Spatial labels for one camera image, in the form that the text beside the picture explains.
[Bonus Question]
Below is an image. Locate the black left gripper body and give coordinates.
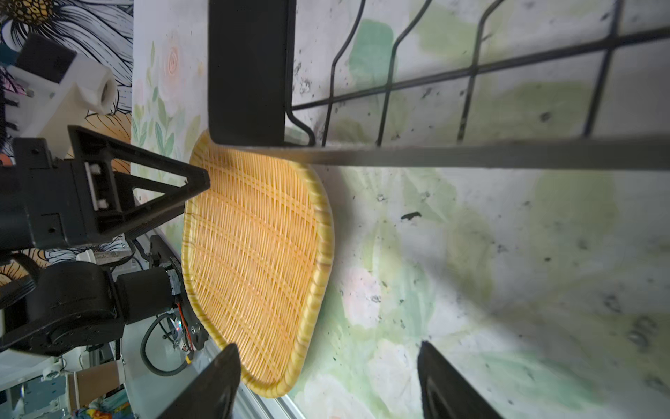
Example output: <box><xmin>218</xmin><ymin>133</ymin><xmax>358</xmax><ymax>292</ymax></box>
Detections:
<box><xmin>1</xmin><ymin>138</ymin><xmax>99</xmax><ymax>251</ymax></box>

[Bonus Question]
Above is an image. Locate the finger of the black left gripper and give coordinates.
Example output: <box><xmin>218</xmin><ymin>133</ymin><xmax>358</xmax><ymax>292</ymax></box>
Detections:
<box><xmin>68</xmin><ymin>126</ymin><xmax>210</xmax><ymax>241</ymax></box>

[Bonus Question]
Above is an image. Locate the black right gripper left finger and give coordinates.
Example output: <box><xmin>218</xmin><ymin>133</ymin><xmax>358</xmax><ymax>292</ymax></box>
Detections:
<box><xmin>159</xmin><ymin>344</ymin><xmax>242</xmax><ymax>419</ymax></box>

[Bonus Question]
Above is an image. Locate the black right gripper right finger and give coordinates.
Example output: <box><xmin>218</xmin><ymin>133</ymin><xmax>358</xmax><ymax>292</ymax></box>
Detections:
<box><xmin>417</xmin><ymin>340</ymin><xmax>502</xmax><ymax>419</ymax></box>

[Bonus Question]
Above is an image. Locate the yellow woven placemat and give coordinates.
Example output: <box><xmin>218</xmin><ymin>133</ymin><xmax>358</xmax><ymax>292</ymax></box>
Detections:
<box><xmin>181</xmin><ymin>133</ymin><xmax>335</xmax><ymax>398</ymax></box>

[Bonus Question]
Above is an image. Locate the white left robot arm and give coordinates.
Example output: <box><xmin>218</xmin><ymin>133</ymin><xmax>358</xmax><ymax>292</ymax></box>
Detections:
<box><xmin>1</xmin><ymin>126</ymin><xmax>210</xmax><ymax>357</ymax></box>

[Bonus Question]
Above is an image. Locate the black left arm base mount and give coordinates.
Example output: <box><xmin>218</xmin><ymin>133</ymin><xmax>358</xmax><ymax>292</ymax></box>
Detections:
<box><xmin>140</xmin><ymin>235</ymin><xmax>209</xmax><ymax>377</ymax></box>

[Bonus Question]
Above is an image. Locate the black wire dish rack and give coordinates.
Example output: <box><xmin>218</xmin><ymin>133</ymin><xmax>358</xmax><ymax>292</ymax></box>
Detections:
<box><xmin>207</xmin><ymin>1</ymin><xmax>669</xmax><ymax>170</ymax></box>

